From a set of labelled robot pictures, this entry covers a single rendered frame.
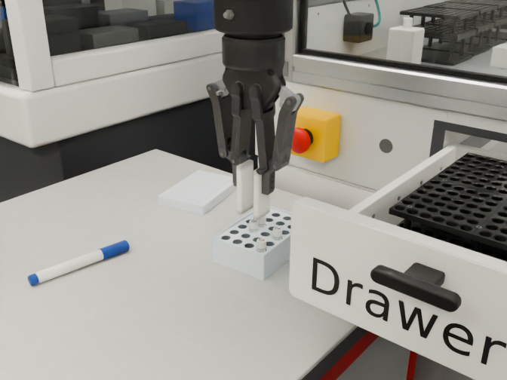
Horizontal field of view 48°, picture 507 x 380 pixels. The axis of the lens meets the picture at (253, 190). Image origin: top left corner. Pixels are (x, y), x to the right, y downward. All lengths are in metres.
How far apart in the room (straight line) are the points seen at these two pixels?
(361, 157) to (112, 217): 0.40
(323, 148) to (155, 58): 0.52
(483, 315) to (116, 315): 0.40
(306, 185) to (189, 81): 0.48
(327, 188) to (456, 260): 0.50
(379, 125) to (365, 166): 0.07
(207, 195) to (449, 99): 0.40
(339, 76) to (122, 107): 0.51
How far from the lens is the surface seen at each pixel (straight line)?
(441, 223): 0.60
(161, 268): 0.77
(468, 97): 0.81
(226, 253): 0.75
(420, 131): 0.85
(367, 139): 0.89
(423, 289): 0.47
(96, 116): 1.19
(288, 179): 1.00
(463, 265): 0.49
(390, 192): 0.67
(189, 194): 0.94
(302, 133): 0.87
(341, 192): 0.94
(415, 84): 0.83
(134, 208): 0.94
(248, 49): 0.66
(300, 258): 0.57
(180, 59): 1.32
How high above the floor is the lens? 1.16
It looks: 24 degrees down
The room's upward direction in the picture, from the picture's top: straight up
